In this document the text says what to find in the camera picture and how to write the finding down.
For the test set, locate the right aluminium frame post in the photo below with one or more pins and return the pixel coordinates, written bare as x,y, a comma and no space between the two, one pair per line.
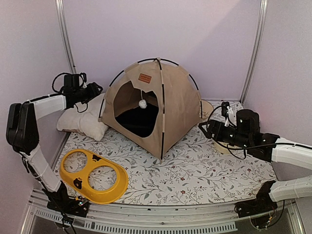
256,46

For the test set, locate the yellow double bowl holder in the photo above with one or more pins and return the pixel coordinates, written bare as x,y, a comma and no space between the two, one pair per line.
98,179

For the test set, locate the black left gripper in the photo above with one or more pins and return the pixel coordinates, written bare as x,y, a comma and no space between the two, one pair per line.
94,90

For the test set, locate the floral patterned table mat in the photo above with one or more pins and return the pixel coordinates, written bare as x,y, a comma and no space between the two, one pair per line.
191,172

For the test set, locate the cream ceramic pet bowl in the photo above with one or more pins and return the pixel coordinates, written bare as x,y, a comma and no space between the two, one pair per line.
221,147

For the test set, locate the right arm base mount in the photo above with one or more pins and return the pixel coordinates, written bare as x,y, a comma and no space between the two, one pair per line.
262,203

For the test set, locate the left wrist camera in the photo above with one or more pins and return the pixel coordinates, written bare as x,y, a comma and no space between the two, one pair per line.
83,77

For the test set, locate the white fluffy cushion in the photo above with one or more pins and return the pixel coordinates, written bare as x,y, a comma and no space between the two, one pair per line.
85,119

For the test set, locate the aluminium frame post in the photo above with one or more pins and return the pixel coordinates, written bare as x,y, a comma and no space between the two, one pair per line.
256,46
65,35

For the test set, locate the black tent pole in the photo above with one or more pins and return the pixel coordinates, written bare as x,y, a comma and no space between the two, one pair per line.
163,109
182,96

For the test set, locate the aluminium front rail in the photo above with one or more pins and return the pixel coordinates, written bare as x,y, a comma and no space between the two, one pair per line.
219,218

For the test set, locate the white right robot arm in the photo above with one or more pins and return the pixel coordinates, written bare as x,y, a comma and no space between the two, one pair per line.
246,136

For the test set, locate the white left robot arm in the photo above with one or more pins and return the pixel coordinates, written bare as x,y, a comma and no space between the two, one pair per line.
22,129

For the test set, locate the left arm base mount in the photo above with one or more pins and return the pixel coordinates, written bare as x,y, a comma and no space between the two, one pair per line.
60,201

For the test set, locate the left aluminium frame post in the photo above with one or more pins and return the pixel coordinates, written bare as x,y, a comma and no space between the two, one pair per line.
65,35

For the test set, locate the beige fabric pet tent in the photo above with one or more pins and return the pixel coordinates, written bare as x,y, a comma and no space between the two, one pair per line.
144,127

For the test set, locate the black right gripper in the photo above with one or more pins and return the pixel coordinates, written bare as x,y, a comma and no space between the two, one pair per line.
214,124

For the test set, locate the white pompom toy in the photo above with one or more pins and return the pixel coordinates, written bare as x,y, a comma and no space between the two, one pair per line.
142,103

